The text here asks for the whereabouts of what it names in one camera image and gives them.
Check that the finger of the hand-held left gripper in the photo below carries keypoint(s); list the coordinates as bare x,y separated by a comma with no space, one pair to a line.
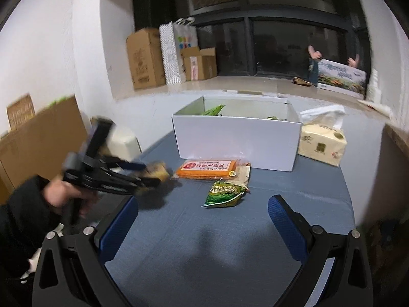
134,184
127,165

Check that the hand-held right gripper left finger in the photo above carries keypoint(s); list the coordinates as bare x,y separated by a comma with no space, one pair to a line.
118,227

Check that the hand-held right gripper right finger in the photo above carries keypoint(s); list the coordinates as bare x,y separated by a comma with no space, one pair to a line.
287,227

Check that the orange yellow snack packet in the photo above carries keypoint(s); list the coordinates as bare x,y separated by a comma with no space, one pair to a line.
158,171

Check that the beige snack packet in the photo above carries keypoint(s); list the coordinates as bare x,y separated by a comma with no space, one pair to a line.
243,174

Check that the dark green snack packet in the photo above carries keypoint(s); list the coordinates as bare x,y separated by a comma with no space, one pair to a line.
223,195

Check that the white cardboard box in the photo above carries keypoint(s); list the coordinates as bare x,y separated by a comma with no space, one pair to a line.
236,140

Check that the large green seaweed snack packet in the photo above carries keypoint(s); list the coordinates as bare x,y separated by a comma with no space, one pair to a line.
214,110

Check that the light green snack packet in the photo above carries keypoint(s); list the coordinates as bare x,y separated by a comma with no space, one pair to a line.
276,118

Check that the person's left forearm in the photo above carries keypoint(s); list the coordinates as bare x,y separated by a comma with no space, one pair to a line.
22,230

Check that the person's left hand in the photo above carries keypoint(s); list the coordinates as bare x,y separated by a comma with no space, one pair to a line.
57,196

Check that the flat brown cardboard sheet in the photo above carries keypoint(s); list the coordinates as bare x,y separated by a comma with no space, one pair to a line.
41,144

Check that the printed brown cardboard flap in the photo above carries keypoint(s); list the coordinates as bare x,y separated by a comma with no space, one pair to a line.
20,112

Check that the yellow tissue pack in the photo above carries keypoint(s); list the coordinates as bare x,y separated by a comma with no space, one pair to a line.
322,145

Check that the large brown cardboard box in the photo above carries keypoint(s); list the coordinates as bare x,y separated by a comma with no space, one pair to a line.
143,60

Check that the dotted white paper bag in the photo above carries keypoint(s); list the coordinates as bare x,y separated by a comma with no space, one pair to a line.
167,57

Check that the white plastic bag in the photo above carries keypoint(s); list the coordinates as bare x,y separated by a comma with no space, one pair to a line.
322,112

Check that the small brown cardboard box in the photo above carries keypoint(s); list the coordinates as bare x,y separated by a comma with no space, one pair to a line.
199,65

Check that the dark wooden cabinet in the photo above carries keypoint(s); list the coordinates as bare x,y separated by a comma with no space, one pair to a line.
396,140

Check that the white bag with coloured squares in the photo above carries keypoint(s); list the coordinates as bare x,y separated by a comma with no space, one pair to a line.
185,36

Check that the small brown wrapper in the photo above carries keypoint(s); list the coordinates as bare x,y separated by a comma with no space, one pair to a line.
302,81

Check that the white tube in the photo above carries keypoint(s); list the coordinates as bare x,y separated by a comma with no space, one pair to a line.
375,106

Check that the landscape print tissue box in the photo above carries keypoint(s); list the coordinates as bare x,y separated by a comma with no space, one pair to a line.
338,76

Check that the dark framed window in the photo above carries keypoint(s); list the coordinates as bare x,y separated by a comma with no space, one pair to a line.
281,44

